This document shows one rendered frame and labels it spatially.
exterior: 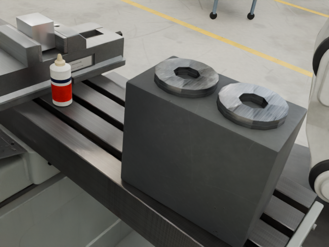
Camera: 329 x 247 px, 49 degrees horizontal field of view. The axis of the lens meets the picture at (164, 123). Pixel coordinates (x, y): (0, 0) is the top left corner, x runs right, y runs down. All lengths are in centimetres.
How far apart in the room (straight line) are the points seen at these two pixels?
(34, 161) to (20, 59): 21
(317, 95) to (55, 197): 68
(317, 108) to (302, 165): 39
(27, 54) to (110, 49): 22
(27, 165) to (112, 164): 26
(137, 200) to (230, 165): 19
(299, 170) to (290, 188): 61
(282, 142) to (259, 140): 3
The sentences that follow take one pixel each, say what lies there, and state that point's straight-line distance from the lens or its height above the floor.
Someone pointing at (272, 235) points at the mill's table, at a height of 90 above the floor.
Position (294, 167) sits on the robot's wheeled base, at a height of 57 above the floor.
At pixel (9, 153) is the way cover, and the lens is 77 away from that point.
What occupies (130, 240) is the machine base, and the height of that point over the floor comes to 20.
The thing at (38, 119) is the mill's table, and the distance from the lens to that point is 74.
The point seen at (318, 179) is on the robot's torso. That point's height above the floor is 69.
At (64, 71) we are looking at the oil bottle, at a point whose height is 99.
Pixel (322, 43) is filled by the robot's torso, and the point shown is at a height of 104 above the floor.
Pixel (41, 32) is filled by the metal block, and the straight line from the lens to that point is 81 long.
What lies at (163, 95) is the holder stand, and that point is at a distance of 47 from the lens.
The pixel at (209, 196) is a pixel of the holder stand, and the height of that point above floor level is 97.
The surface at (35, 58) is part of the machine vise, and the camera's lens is 78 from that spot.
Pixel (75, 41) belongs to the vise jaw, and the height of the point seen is 100.
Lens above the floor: 134
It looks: 36 degrees down
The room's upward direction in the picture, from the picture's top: 8 degrees clockwise
